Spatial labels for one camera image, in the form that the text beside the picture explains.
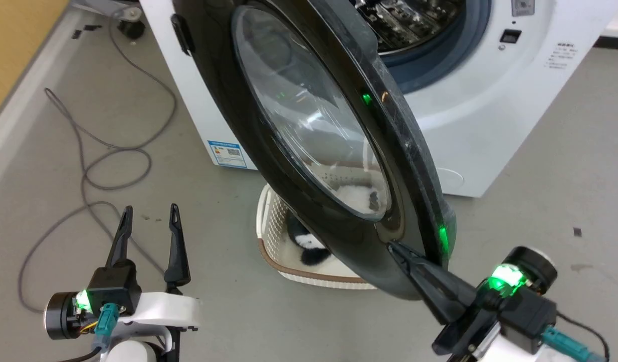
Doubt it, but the white front-load washing machine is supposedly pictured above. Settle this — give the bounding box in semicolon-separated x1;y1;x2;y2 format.
140;0;618;198

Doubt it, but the teal connector left camera cable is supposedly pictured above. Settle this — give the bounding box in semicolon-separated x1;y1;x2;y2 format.
90;303;121;362

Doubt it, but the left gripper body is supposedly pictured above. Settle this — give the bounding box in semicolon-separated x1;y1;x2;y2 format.
44;291;202;362

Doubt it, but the black caster wheel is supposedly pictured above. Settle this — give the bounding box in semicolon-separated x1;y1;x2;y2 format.
117;7;146;41

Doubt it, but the teal connector right camera cable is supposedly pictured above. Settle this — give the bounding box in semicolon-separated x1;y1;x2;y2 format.
540;326;607;362

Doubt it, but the black round washer door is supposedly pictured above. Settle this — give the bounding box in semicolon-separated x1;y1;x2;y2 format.
171;0;457;301

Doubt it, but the grey floor cable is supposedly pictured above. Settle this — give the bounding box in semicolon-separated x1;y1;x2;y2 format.
19;10;178;315

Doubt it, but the black white panda plush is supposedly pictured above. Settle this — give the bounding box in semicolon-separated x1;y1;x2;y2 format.
287;184;383;265

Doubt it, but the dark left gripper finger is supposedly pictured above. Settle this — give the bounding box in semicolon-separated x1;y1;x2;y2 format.
105;206;134;269
164;203;192;295

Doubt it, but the grey-blue rubber door gasket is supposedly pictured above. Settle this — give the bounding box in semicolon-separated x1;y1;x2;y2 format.
377;0;492;95

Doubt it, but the steel washer drum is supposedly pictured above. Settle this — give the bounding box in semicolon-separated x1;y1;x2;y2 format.
349;0;465;55

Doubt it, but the teal connector camera cable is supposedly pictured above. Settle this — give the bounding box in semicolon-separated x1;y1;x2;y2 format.
540;326;607;362
90;303;121;362

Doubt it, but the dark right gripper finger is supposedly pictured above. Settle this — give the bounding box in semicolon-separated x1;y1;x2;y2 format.
432;308;495;356
388;241;479;325

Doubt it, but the blue energy label sticker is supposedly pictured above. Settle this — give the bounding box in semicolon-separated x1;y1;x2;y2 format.
207;140;248;170

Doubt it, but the thin black right gripper cable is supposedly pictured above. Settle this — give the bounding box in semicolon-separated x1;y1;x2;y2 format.
556;311;612;362

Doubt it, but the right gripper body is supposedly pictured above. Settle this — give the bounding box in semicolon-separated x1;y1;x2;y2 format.
460;246;559;362

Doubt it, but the white laundry basket brown rim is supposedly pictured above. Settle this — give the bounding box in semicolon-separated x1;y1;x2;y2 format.
256;184;377;291

